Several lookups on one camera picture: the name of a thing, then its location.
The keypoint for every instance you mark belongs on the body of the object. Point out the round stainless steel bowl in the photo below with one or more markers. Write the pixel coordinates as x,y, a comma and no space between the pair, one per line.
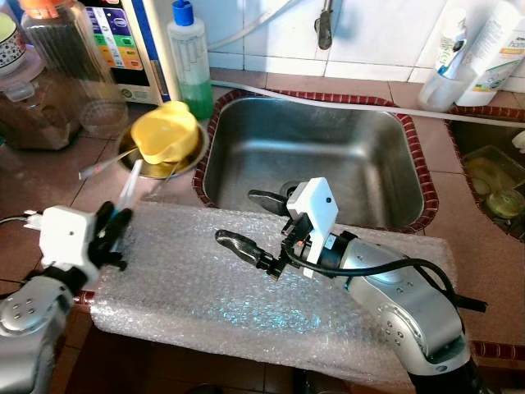
194,156

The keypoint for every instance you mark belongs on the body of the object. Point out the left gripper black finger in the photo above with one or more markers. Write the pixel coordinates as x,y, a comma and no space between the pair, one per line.
113,258
113,226

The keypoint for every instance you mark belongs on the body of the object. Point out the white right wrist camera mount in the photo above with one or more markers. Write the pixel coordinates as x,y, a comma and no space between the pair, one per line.
316,205

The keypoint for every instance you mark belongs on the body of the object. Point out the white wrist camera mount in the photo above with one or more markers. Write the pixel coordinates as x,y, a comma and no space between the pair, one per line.
316,205
66,234

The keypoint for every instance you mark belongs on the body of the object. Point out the translucent white brush stick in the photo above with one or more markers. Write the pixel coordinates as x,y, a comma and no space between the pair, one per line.
129,193

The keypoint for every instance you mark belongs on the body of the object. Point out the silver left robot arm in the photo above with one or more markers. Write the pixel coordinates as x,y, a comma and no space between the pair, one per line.
29,328

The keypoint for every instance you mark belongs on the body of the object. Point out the black pen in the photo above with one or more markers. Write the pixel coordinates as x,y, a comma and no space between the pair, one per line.
472,302

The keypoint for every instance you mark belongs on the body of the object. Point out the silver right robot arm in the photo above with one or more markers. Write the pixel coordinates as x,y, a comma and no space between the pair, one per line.
394,295

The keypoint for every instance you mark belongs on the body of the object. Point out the dark metal faucet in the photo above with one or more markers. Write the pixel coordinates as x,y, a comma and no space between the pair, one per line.
326,25

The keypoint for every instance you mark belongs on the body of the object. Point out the yellow plastic bowl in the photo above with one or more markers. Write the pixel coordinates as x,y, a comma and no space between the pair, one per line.
164,131

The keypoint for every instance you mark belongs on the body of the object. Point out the tall clear storage jar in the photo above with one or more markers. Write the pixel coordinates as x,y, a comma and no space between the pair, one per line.
57,49

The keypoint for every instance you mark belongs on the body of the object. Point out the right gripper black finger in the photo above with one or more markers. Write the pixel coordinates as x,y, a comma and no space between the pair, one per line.
269,201
239,245

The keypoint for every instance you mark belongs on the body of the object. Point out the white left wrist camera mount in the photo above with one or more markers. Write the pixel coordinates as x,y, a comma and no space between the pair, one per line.
66,234

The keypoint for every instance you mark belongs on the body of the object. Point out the stainless steel sink basin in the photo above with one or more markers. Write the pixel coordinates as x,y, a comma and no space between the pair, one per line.
328,148

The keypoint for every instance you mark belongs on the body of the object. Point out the white water purifier appliance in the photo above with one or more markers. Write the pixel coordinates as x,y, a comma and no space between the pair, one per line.
123,41

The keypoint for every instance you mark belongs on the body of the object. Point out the clear plastic food container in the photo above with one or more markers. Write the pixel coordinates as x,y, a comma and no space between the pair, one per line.
484,174

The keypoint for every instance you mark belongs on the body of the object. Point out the clear bubble wrap sheet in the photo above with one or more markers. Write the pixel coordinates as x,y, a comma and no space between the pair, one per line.
189,295

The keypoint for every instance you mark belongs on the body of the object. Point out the steel sink basin with dishes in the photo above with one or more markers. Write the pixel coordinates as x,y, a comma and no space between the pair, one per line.
476,139

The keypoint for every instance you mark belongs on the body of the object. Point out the large white detergent bottle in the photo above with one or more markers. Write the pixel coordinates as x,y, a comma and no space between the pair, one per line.
492,49

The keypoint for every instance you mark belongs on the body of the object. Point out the patterned tin with yellow lid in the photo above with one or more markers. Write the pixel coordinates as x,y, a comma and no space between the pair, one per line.
8,45

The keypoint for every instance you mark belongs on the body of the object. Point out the small glass bowl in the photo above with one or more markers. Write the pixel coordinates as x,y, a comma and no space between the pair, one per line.
506,203

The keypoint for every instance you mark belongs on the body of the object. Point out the green dish soap bottle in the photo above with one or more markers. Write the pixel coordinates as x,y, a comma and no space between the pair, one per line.
190,66

